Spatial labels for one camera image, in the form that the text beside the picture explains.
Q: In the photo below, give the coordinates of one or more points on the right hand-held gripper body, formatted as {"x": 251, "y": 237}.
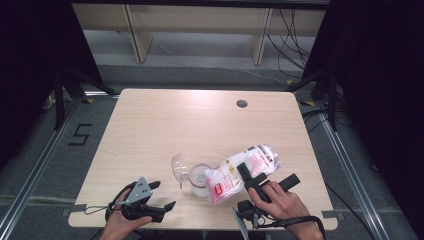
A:
{"x": 248, "y": 210}

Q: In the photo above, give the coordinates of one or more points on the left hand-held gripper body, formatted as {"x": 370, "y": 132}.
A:
{"x": 140, "y": 191}

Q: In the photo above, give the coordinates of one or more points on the red and white spout pouch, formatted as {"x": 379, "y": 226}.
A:
{"x": 226, "y": 180}

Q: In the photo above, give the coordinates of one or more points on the clear glass jar with lid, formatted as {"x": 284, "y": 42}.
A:
{"x": 196, "y": 188}

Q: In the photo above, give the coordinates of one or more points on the person's right hand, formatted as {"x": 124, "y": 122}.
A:
{"x": 286, "y": 206}

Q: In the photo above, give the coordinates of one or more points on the person's left hand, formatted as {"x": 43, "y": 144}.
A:
{"x": 118, "y": 226}

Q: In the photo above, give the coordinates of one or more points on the grey tape strip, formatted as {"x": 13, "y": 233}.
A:
{"x": 331, "y": 214}
{"x": 78, "y": 207}

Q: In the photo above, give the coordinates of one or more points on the yellow and black tape piece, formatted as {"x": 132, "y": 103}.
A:
{"x": 88, "y": 100}
{"x": 289, "y": 82}
{"x": 307, "y": 103}

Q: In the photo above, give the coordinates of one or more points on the black metal stand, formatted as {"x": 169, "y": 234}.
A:
{"x": 331, "y": 100}
{"x": 59, "y": 100}

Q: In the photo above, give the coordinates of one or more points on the light wooden shelf unit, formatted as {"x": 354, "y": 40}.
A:
{"x": 200, "y": 20}

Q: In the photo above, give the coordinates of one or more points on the black curtain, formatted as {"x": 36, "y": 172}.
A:
{"x": 26, "y": 50}
{"x": 383, "y": 66}

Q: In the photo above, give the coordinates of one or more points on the metal floor rail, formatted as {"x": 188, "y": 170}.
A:
{"x": 348, "y": 168}
{"x": 38, "y": 166}

